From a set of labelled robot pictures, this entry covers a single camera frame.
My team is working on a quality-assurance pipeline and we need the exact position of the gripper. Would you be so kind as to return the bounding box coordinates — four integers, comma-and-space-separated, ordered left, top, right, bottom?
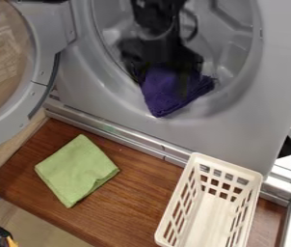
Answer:
117, 33, 206, 100

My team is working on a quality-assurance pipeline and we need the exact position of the purple cloth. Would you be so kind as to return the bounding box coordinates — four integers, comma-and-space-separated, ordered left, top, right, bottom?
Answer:
136, 64, 218, 119

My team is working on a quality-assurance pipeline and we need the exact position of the washing machine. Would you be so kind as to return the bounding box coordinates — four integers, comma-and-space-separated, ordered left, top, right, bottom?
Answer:
0, 0, 291, 181

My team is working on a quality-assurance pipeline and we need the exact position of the green cloth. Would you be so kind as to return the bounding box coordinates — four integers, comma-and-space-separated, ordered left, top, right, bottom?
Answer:
33, 133, 121, 209

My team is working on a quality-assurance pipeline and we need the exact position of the white plastic basket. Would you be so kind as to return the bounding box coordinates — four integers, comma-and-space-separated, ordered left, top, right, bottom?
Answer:
153, 151, 266, 247

